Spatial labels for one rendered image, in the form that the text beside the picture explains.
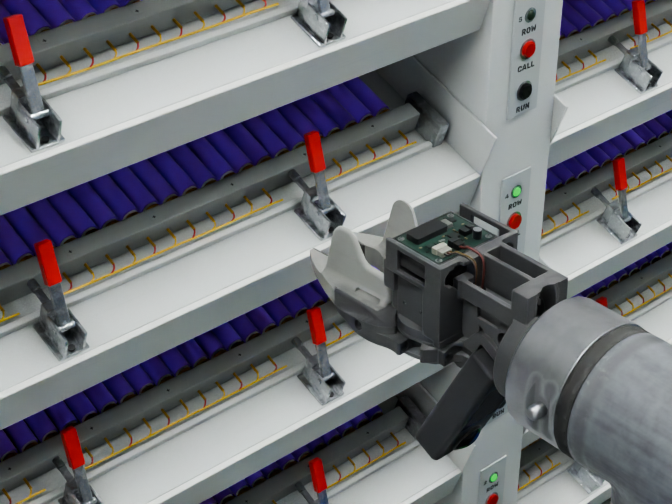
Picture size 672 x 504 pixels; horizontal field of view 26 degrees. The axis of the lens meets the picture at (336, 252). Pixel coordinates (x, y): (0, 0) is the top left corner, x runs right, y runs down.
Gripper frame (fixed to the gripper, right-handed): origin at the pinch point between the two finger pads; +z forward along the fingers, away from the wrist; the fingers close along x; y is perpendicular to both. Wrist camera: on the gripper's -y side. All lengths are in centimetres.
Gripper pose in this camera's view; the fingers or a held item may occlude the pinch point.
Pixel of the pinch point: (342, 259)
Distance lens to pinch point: 105.9
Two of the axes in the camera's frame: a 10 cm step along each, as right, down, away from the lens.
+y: -0.2, -8.5, -5.3
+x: -7.6, 3.5, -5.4
